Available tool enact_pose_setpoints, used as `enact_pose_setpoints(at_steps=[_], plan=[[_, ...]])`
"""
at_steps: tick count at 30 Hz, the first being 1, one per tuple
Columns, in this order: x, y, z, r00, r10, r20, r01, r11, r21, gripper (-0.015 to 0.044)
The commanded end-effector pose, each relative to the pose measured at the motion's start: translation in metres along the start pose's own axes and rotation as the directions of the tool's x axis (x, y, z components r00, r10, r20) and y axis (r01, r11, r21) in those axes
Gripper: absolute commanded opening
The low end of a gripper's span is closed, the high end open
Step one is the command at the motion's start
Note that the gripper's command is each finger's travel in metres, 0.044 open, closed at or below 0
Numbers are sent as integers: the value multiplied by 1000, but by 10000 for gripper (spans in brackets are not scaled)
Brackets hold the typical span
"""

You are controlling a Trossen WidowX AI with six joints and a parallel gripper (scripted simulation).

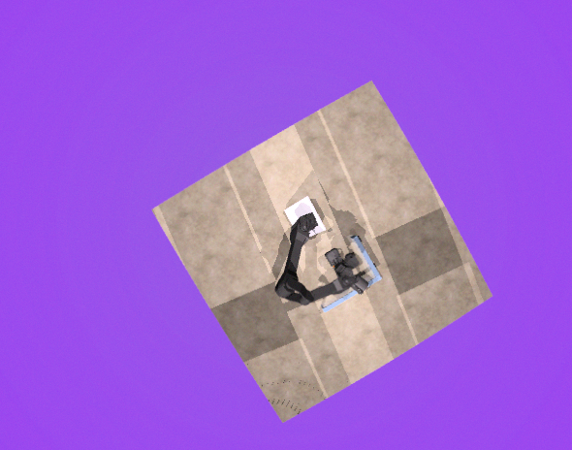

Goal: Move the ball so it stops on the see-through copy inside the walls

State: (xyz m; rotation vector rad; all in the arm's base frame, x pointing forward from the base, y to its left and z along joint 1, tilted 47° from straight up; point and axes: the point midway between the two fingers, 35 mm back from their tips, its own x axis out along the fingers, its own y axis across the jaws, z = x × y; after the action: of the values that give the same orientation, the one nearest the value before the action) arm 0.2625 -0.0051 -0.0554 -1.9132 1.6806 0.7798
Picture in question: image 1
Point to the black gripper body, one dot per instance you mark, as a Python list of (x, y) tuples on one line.
[(332, 257)]

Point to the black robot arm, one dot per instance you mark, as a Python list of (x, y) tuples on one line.
[(289, 283)]

